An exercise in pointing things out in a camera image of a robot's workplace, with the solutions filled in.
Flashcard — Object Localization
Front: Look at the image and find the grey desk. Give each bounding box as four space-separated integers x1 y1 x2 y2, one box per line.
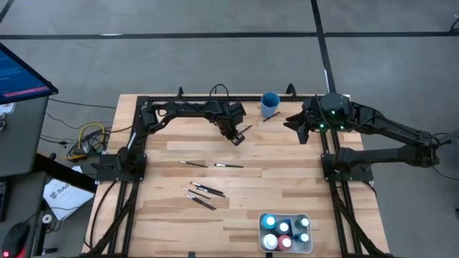
0 95 50 179

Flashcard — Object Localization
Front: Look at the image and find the black looped floor cable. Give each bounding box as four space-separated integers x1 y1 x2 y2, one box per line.
426 131 459 181

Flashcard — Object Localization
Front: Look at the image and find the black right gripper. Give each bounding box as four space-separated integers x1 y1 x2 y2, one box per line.
284 95 324 145

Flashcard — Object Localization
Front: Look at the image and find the black metal beam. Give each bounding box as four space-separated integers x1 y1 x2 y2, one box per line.
32 153 98 194

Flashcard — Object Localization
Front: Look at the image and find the blue plastic cup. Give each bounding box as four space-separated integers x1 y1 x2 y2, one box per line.
260 92 281 118

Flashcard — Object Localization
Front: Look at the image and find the large navy paint bottle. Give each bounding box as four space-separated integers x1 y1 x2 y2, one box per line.
275 219 292 237

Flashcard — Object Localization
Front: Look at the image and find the black computer mouse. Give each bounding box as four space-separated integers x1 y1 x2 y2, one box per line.
1 221 32 257

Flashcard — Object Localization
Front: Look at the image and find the teal paint bottle white cap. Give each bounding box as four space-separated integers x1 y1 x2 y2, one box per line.
260 214 278 231

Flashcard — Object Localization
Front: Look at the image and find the white plastic tray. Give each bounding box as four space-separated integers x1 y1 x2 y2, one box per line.
258 212 313 254

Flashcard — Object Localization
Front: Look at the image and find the white paper booklet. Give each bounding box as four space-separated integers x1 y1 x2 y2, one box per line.
42 166 95 221

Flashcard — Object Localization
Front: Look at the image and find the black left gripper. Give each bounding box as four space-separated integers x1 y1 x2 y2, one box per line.
217 113 247 147

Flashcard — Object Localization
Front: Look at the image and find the computer monitor blue screen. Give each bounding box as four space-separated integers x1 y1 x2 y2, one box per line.
0 42 60 106

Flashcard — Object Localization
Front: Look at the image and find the green paint bottle white cap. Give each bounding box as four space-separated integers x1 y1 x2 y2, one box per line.
294 216 311 230

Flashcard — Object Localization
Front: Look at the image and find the yellow cable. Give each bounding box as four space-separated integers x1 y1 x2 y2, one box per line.
77 123 107 161

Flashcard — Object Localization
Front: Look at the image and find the red paint bottle white cap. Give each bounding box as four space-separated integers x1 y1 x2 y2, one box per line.
277 234 293 252

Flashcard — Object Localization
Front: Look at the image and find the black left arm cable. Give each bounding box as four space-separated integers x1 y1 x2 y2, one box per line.
209 82 230 103

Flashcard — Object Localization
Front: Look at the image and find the thin black floor cable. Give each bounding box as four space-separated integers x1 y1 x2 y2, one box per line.
48 97 118 110

